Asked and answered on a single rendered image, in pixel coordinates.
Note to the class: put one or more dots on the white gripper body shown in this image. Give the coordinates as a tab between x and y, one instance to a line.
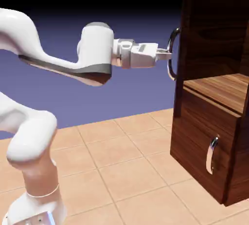
145	58

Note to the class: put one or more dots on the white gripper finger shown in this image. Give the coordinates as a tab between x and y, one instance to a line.
162	50
163	56

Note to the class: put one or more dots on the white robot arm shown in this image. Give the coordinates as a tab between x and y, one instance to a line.
95	45

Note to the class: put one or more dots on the dark wood cabinet door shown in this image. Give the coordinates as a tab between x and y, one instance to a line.
210	34

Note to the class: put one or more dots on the dark wood cabinet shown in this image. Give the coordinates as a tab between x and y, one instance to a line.
190	131
217	92

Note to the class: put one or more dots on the dark wood cabinet front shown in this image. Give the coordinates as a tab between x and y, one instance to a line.
190	131

